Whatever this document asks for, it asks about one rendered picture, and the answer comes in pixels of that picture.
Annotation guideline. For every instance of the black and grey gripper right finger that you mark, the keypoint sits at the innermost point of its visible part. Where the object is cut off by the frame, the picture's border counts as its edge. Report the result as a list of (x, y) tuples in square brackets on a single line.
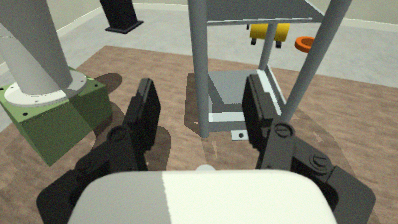
[(350, 200)]

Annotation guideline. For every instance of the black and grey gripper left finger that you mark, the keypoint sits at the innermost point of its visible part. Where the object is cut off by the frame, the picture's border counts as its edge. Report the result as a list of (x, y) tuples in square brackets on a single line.
[(137, 134)]

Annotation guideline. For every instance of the pale grey shelving unit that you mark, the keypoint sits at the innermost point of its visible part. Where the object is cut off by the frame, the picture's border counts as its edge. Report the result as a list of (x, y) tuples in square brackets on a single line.
[(219, 93)]

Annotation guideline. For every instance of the grey bottle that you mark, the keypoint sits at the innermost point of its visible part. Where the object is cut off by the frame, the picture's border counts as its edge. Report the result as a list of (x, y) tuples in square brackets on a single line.
[(204, 168)]

